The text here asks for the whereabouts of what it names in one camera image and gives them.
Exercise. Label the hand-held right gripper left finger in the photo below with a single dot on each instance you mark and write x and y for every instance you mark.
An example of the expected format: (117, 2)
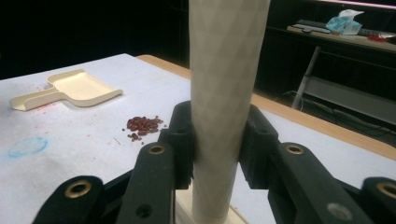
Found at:
(179, 146)

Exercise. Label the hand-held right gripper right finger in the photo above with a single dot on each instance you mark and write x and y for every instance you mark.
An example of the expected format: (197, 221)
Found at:
(258, 146)

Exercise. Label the pile of mixed beans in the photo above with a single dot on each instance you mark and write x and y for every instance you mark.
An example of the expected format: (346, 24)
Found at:
(143, 124)

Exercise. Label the cream plastic dustpan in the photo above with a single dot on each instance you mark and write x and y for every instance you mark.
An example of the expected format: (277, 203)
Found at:
(81, 88)

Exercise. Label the wooden table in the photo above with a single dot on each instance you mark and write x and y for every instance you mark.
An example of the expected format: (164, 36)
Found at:
(311, 121)

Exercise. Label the white metal leg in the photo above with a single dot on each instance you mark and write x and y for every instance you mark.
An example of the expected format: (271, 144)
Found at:
(306, 76)

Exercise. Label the grey shelf board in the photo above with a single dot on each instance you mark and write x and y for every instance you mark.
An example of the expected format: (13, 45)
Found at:
(351, 98)

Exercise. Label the dark keyboard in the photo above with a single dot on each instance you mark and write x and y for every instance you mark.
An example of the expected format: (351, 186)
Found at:
(311, 25)

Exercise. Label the wooden desk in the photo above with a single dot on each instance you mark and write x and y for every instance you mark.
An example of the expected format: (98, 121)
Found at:
(358, 40)

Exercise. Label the blue tissue pack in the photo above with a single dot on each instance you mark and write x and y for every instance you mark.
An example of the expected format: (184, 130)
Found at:
(344, 24)

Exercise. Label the small red thing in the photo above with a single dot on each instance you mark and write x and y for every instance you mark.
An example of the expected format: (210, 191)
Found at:
(376, 38)

